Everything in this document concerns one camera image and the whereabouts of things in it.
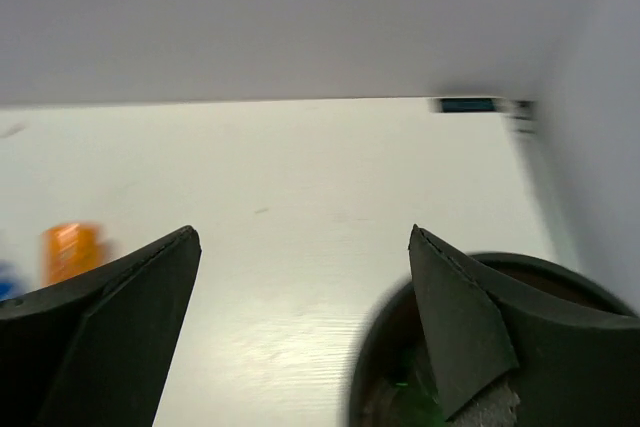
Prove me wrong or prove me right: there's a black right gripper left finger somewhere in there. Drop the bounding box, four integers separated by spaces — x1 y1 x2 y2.
1 226 201 427

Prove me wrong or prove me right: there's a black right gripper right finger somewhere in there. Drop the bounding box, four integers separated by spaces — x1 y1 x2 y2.
408 227 639 426

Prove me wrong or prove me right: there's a dark brown round bin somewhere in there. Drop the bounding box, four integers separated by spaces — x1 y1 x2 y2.
347 253 638 426

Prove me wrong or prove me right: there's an orange bottle with patterned label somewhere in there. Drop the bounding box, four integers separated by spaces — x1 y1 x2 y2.
42 222 110 287

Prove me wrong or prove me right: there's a clear bottle with blue label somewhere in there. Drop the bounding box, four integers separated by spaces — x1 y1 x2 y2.
0 259 28 301

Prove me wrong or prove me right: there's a blue sticker right corner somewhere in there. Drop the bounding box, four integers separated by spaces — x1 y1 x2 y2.
434 97 501 114

